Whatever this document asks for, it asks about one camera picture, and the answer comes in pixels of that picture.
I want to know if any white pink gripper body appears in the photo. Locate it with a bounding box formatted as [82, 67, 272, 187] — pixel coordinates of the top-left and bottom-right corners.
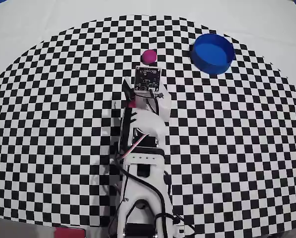
[135, 85, 173, 122]

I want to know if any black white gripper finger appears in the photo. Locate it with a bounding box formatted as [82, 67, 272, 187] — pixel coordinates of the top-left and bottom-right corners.
[122, 78, 137, 103]

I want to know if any pink faceted ball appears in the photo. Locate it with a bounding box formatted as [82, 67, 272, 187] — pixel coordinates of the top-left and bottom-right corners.
[141, 49, 157, 66]

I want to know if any blue round box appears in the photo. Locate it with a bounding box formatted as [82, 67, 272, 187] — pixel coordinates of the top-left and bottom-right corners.
[189, 33, 236, 76]

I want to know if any black white checkered mat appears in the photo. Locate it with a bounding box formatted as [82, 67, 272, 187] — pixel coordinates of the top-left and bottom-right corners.
[0, 0, 296, 238]

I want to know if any red flat case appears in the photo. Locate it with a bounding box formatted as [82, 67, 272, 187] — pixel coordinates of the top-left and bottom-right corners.
[54, 227, 87, 238]

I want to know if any black camera cable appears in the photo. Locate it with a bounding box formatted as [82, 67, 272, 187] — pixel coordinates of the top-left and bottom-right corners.
[148, 92, 164, 118]

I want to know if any wrist camera board with mount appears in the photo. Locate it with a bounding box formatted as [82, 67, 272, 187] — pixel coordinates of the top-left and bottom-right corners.
[134, 65, 163, 93]

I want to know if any red white servo cable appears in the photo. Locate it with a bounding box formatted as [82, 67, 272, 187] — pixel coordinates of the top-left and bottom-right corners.
[115, 132, 149, 162]

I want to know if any thick black cable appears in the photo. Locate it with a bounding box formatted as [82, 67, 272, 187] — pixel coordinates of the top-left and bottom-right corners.
[112, 158, 180, 238]

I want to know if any thin black cable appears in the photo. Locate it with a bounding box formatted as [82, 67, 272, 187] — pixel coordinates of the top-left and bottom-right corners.
[160, 212, 196, 230]

